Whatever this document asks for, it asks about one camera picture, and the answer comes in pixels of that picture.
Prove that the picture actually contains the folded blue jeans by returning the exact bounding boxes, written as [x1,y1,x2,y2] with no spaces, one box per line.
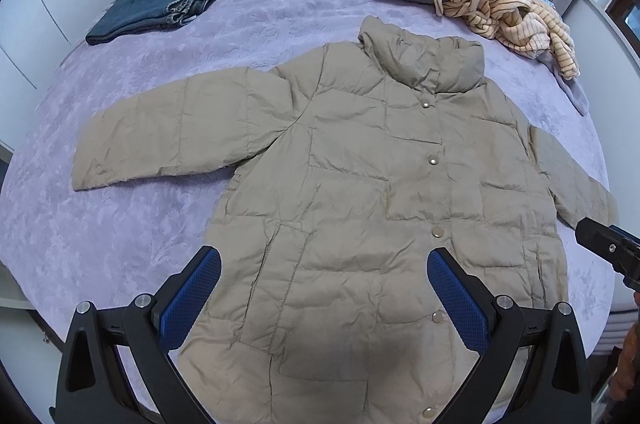
[86,0,216,46]

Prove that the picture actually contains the cream striped fleece garment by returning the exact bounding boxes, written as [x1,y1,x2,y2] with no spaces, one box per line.
[433,0,579,80]

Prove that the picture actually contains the purple bed blanket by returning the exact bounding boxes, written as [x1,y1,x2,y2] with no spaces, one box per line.
[1,0,614,348]

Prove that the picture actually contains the beige puffer jacket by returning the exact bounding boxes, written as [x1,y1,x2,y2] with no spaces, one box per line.
[72,16,617,423]

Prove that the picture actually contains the dark framed window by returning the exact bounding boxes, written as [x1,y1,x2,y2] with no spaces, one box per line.
[606,0,639,53]

